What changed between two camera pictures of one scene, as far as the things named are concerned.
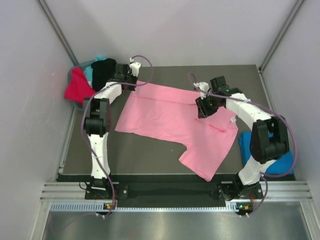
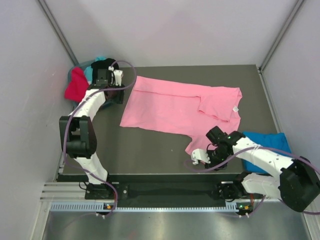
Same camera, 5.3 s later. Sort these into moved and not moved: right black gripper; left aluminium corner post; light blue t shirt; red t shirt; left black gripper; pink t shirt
Moved: right black gripper; pink t shirt; left black gripper
Not moved: light blue t shirt; left aluminium corner post; red t shirt
